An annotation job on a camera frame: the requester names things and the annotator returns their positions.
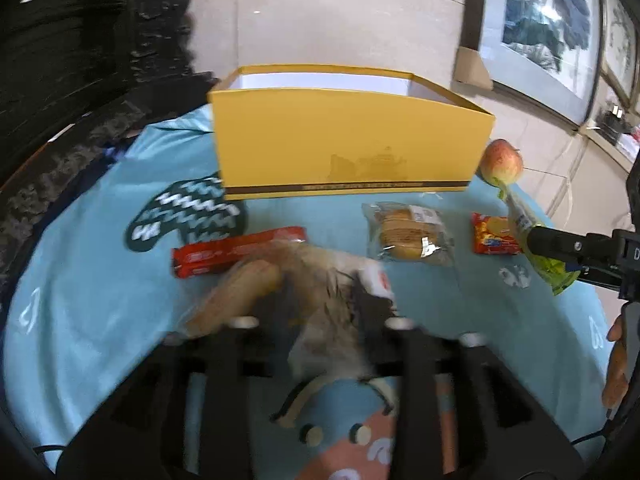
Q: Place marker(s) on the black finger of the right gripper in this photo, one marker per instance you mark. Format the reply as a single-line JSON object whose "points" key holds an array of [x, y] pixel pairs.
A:
{"points": [[592, 249]]}

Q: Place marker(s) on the yellow-green snack packet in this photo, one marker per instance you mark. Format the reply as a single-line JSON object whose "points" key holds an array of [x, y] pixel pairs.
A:
{"points": [[521, 220]]}

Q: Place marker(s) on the small cakes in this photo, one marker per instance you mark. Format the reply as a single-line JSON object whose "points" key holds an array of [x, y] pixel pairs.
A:
{"points": [[402, 232]]}

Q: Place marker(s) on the bag of white steamed buns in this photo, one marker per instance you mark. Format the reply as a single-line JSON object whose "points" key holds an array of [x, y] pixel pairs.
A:
{"points": [[325, 288]]}

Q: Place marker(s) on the round bread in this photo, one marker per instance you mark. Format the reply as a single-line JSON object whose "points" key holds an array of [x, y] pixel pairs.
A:
{"points": [[233, 297]]}

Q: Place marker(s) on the person's right hand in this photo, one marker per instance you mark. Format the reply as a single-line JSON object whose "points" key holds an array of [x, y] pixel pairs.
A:
{"points": [[616, 382]]}

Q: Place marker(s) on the red orange snack packet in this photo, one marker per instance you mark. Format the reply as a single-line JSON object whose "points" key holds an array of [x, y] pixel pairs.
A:
{"points": [[492, 236]]}

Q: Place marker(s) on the red apple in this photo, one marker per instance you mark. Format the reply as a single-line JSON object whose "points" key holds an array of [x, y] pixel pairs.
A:
{"points": [[501, 163]]}

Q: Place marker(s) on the framed lotus painting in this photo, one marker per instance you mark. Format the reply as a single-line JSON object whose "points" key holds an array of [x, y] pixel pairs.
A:
{"points": [[547, 51]]}

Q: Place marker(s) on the yellow cardboard shoe box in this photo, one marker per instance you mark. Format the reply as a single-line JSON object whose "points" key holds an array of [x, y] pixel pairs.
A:
{"points": [[312, 129]]}

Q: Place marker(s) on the red long biscuit pack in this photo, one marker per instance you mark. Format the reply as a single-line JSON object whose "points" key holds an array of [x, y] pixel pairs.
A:
{"points": [[218, 256]]}

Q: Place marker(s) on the light blue cartoon tablecloth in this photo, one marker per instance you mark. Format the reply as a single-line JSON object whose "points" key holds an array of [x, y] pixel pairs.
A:
{"points": [[99, 291]]}

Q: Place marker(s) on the dark carved wooden furniture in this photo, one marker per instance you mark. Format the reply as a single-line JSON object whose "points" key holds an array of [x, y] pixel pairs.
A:
{"points": [[76, 77]]}

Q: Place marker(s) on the cardboard frame corner protector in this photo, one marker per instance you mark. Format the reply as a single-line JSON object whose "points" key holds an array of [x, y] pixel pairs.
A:
{"points": [[470, 69]]}

